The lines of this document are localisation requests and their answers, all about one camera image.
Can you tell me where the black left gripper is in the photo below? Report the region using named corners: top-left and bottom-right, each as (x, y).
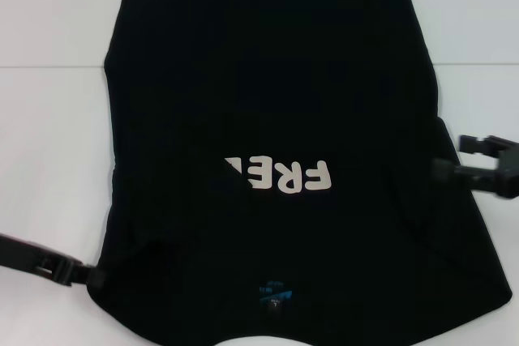
top-left (0, 232), bottom-right (108, 291)

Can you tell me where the black t-shirt with white print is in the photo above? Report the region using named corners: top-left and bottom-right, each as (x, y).
top-left (87, 0), bottom-right (511, 325)

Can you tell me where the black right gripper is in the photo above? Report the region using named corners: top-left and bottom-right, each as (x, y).
top-left (431, 134), bottom-right (519, 202)

